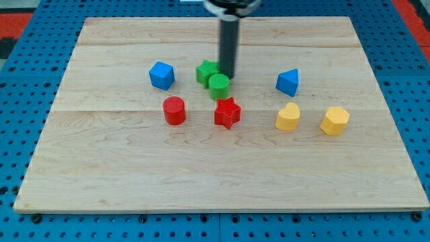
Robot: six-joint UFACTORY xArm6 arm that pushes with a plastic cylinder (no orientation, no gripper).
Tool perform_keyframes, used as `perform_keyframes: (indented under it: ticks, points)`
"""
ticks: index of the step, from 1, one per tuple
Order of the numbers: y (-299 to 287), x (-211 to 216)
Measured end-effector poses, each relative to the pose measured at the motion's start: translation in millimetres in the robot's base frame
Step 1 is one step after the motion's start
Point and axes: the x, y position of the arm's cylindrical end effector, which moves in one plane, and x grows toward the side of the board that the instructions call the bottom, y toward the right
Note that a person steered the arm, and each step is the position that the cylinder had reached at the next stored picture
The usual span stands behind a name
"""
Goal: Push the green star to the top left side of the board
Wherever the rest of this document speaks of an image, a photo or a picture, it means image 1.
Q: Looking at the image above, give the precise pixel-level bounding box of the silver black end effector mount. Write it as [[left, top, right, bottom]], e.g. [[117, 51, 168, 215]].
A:
[[203, 0, 261, 18]]

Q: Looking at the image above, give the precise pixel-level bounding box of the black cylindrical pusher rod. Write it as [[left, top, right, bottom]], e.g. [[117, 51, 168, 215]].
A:
[[219, 19, 239, 79]]

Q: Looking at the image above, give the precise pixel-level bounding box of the green star block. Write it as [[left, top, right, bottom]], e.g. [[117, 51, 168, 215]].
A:
[[196, 59, 220, 89]]

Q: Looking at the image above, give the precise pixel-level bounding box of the red star block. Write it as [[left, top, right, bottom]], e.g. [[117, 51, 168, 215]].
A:
[[214, 97, 241, 130]]

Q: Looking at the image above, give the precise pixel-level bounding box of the light wooden board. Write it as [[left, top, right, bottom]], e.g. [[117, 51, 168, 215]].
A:
[[13, 17, 429, 214]]

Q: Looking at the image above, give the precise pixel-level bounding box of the green cylinder block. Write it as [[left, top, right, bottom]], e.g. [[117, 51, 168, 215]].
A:
[[208, 73, 230, 100]]

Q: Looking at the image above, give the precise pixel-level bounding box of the blue triangular prism block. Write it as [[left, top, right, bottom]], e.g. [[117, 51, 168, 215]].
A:
[[275, 69, 300, 97]]

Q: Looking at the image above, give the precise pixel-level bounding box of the blue cube block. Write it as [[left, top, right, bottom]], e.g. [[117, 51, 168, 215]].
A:
[[149, 61, 175, 91]]

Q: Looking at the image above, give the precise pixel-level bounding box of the red cylinder block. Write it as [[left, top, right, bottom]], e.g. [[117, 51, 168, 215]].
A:
[[163, 96, 186, 125]]

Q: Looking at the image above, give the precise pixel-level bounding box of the yellow heart block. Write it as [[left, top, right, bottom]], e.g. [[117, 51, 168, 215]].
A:
[[275, 102, 300, 131]]

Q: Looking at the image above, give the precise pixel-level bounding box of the yellow hexagon block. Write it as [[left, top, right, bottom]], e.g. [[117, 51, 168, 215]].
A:
[[320, 106, 350, 136]]

